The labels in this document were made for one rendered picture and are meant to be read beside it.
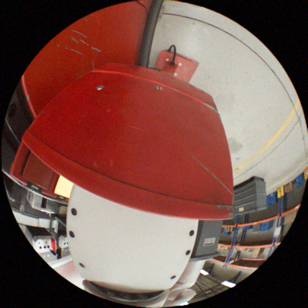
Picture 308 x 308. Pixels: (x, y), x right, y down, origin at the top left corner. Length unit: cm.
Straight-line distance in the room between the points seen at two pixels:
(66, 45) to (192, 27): 73
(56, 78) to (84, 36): 11
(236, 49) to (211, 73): 33
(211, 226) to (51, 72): 64
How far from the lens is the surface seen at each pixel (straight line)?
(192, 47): 81
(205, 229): 49
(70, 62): 24
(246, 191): 249
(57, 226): 60
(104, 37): 33
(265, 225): 557
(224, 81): 89
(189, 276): 61
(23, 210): 110
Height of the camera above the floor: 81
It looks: 32 degrees down
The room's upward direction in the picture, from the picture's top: 165 degrees counter-clockwise
